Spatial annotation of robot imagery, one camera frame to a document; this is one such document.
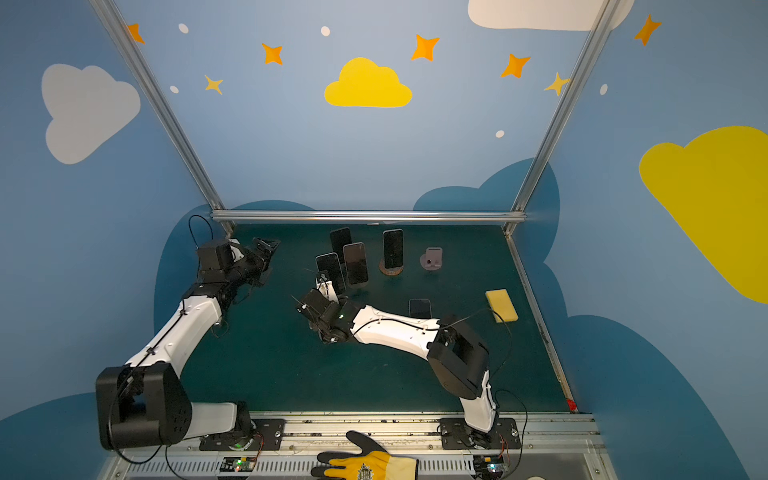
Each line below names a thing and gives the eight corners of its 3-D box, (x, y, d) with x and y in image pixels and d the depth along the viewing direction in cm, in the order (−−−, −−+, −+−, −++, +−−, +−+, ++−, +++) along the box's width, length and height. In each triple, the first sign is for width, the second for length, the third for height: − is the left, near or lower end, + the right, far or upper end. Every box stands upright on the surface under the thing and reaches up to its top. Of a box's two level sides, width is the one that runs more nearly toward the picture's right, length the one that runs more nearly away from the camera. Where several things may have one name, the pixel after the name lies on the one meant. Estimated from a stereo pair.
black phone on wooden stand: (385, 277, 109) (385, 246, 96) (382, 261, 114) (382, 229, 101) (403, 275, 110) (406, 244, 96) (399, 259, 115) (402, 227, 101)
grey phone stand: (421, 271, 112) (424, 254, 104) (420, 263, 115) (423, 246, 107) (439, 271, 112) (443, 254, 105) (438, 263, 115) (442, 246, 107)
